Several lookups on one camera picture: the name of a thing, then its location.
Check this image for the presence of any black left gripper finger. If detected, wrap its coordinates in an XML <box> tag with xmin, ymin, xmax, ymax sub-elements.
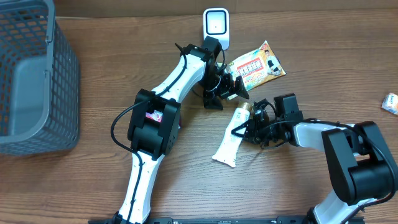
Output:
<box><xmin>233</xmin><ymin>76</ymin><xmax>249</xmax><ymax>100</ymax></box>
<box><xmin>203</xmin><ymin>94</ymin><xmax>223</xmax><ymax>110</ymax></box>

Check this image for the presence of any yellow orange snack bag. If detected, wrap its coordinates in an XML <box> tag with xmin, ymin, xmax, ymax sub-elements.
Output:
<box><xmin>225</xmin><ymin>40</ymin><xmax>286</xmax><ymax>91</ymax></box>

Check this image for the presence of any white floral cream tube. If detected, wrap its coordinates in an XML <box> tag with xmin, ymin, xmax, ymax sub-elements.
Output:
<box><xmin>212</xmin><ymin>101</ymin><xmax>252</xmax><ymax>168</ymax></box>

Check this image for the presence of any red purple tissue pack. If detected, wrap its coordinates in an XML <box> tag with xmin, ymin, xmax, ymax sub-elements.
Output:
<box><xmin>146</xmin><ymin>110</ymin><xmax>163</xmax><ymax>123</ymax></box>

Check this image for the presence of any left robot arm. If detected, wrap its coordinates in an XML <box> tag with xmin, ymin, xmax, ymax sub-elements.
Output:
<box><xmin>110</xmin><ymin>36</ymin><xmax>249</xmax><ymax>224</ymax></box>

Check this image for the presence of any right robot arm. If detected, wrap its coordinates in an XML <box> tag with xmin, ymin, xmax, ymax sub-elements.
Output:
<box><xmin>231</xmin><ymin>93</ymin><xmax>397</xmax><ymax>223</ymax></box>

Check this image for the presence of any white barcode scanner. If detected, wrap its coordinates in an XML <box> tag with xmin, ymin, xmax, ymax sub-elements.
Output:
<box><xmin>203</xmin><ymin>7</ymin><xmax>230</xmax><ymax>50</ymax></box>

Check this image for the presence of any small orange white box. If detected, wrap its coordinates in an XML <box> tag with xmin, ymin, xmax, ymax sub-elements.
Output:
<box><xmin>381</xmin><ymin>93</ymin><xmax>398</xmax><ymax>115</ymax></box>

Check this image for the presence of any dark grey plastic basket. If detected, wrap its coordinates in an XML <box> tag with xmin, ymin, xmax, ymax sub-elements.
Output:
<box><xmin>1</xmin><ymin>0</ymin><xmax>81</xmax><ymax>156</ymax></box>

